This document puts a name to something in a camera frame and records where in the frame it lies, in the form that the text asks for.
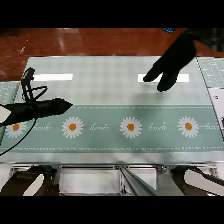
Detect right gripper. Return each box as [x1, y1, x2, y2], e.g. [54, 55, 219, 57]
[142, 30, 198, 93]

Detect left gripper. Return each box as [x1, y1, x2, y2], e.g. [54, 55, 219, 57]
[33, 97, 74, 120]

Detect silver frame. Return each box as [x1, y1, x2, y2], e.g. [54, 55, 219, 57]
[0, 161, 224, 197]

